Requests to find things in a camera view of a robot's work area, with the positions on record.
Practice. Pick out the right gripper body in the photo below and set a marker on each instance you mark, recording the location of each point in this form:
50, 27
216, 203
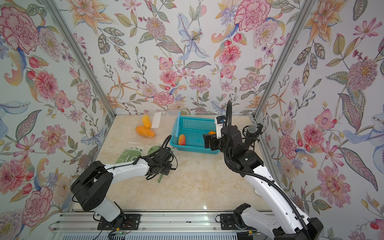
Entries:
214, 141

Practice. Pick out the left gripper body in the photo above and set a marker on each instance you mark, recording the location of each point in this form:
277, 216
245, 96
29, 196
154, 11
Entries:
165, 163

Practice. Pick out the large orange mango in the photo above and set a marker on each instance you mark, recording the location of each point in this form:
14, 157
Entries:
145, 132

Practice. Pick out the small yellow mango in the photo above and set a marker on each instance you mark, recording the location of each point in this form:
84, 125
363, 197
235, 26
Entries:
147, 121

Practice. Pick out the small red-yellow mango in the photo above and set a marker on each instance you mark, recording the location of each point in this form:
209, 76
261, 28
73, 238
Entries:
182, 141

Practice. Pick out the clear zip-top bag blue zipper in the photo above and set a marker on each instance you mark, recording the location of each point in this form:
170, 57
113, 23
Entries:
162, 123

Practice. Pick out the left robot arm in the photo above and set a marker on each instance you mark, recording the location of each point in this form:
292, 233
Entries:
91, 187

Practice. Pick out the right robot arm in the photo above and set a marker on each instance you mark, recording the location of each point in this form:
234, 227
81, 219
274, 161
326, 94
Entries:
289, 222

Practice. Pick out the teal plastic basket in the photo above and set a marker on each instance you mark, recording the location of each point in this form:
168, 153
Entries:
193, 129

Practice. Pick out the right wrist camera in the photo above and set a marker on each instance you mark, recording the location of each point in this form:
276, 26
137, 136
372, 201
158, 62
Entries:
220, 123

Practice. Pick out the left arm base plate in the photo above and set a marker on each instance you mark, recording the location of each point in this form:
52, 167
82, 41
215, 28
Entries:
128, 222

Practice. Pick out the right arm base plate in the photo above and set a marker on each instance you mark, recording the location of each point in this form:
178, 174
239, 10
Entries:
231, 222

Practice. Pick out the aluminium rail front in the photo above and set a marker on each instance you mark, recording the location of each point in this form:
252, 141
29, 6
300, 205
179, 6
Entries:
148, 222

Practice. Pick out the right aluminium corner post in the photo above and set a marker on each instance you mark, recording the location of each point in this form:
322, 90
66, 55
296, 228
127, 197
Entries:
282, 59

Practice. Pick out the aluminium corner post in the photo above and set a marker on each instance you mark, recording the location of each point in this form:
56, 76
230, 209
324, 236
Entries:
57, 17
282, 59

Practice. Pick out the left aluminium corner post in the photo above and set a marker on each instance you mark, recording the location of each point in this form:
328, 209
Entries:
57, 17

